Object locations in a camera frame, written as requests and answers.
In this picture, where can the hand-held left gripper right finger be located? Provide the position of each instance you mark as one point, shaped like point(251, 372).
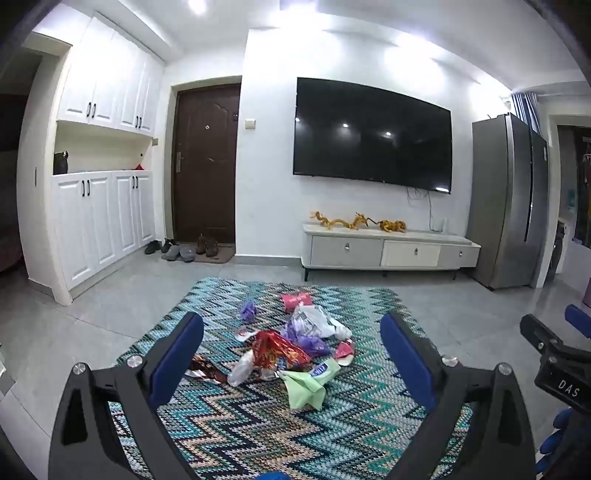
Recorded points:
point(406, 355)

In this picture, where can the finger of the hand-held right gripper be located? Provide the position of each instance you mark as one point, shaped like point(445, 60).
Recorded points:
point(581, 316)
point(542, 334)

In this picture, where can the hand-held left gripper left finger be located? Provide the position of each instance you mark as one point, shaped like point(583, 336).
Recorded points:
point(178, 355)

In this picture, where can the red foil snack wrapper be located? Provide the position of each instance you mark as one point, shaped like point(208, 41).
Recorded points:
point(272, 348)

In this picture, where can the purple plastic bag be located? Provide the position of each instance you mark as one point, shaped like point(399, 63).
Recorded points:
point(309, 345)

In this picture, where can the red packet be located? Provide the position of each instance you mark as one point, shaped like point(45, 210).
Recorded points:
point(295, 301)

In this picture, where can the person's right hand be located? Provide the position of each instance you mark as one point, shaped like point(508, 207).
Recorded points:
point(556, 434)

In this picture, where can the brown foil wrapper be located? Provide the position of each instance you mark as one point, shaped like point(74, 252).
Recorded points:
point(205, 367)

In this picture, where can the pink wrapper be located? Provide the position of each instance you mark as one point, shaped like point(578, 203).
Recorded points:
point(344, 351)

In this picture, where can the small red white wrapper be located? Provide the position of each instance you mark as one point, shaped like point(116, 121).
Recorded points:
point(243, 333)

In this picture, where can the small purple wrapper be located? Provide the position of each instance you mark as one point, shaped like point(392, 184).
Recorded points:
point(248, 311)

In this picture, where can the white plastic bag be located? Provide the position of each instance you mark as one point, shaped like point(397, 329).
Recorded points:
point(323, 321)

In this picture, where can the zigzag knitted blanket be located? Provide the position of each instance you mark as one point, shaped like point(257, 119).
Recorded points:
point(231, 429)

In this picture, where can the grey slipper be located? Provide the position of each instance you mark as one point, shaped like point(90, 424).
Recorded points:
point(187, 254)
point(171, 253)

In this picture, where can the dark shoe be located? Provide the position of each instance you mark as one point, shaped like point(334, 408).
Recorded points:
point(167, 245)
point(152, 248)

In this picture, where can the brown boot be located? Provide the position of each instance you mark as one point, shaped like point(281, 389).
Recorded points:
point(201, 244)
point(211, 248)

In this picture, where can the white grey tv cabinet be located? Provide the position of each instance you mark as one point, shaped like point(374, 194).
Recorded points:
point(346, 249)

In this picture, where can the golden tiger figurine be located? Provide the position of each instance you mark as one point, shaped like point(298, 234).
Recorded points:
point(391, 226)

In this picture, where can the white router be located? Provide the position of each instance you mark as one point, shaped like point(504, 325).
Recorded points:
point(442, 225)

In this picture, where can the silver refrigerator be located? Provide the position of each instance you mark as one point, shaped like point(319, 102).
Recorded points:
point(503, 203)

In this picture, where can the golden dragon figurine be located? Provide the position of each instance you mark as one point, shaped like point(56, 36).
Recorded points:
point(341, 221)

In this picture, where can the white built-in cabinet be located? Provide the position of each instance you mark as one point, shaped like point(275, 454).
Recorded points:
point(92, 217)

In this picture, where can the dark brown entrance door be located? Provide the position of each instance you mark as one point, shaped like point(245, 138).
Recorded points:
point(207, 161)

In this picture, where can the blue striped curtain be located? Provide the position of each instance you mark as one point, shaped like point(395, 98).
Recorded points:
point(525, 110)

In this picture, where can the black bag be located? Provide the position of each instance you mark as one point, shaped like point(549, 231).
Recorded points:
point(61, 162)

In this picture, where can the wall-mounted black television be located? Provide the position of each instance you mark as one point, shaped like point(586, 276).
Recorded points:
point(369, 134)

